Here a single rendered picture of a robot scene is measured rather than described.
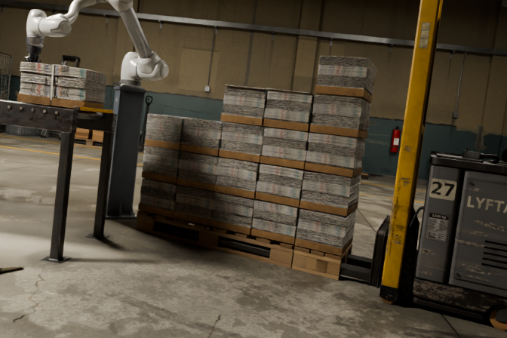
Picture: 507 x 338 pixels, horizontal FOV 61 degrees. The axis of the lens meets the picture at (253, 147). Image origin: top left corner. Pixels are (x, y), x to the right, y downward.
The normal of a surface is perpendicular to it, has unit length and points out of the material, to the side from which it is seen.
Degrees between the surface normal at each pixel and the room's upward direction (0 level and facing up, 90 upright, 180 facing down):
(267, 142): 90
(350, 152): 90
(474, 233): 90
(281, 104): 90
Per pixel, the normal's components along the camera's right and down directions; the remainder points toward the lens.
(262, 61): -0.09, 0.04
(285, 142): -0.38, 0.00
